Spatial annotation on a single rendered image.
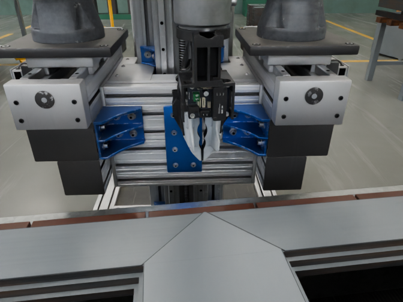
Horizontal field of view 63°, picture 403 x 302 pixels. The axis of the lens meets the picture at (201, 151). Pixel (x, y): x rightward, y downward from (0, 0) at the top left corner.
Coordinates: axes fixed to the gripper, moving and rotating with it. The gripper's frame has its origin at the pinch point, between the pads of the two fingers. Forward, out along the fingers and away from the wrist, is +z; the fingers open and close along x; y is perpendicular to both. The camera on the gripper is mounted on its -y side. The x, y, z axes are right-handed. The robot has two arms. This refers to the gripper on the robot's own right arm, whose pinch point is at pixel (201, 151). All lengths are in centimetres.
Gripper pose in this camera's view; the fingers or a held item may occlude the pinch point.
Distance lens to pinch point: 55.0
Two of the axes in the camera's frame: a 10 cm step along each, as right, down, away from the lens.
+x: 9.9, -0.7, 1.1
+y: 1.3, 4.9, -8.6
